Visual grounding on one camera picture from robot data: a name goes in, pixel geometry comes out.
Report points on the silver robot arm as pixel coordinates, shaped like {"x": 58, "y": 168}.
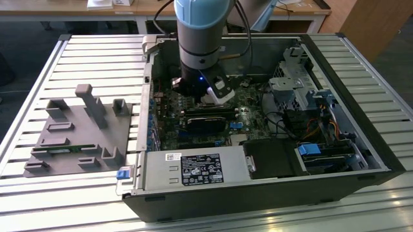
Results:
{"x": 199, "y": 36}

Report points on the green RAM stick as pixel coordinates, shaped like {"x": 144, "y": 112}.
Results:
{"x": 210, "y": 115}
{"x": 64, "y": 148}

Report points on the black graphics card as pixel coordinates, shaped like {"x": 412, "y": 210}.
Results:
{"x": 206, "y": 124}

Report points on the grey case latch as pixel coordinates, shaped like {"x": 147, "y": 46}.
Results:
{"x": 148, "y": 43}

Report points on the green motherboard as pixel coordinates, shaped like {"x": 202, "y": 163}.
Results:
{"x": 251, "y": 116}

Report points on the silver heat sink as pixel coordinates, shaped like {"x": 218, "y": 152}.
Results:
{"x": 238, "y": 139}

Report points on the metal disk bay cage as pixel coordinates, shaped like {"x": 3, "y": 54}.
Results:
{"x": 283, "y": 96}

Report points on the pale blue teach pendant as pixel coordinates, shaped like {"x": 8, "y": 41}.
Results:
{"x": 265, "y": 17}

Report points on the silver power supply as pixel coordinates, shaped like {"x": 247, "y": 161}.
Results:
{"x": 155, "y": 174}

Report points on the black plastic shroud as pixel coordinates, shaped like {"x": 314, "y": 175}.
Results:
{"x": 274, "y": 157}

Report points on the white box black label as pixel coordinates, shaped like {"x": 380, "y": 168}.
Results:
{"x": 122, "y": 2}

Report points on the grey parts rack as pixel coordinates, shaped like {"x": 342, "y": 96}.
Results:
{"x": 80, "y": 135}

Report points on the blue case latch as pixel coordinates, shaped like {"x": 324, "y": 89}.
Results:
{"x": 124, "y": 174}

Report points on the hard disk in blue carrier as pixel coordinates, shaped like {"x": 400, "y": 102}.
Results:
{"x": 309, "y": 149}

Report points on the wooden desk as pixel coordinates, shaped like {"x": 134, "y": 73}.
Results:
{"x": 64, "y": 12}

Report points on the black PC case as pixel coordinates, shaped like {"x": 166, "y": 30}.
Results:
{"x": 226, "y": 205}

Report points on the wooden cabinet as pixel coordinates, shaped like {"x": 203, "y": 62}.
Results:
{"x": 370, "y": 24}

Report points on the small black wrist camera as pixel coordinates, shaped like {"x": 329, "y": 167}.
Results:
{"x": 177, "y": 83}

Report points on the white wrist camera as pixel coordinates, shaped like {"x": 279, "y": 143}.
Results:
{"x": 222, "y": 94}

